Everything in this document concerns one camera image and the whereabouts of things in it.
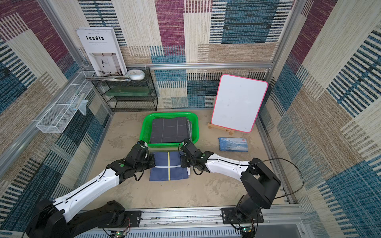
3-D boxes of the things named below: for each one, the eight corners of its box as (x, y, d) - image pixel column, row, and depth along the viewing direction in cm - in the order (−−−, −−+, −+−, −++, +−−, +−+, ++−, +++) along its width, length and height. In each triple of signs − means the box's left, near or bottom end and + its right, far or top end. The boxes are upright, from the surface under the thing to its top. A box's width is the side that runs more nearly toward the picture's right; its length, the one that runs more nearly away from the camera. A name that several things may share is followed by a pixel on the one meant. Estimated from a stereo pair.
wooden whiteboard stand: (207, 128, 109) (207, 124, 106) (207, 126, 110) (208, 122, 107) (232, 135, 105) (234, 131, 101) (233, 133, 106) (234, 129, 102)
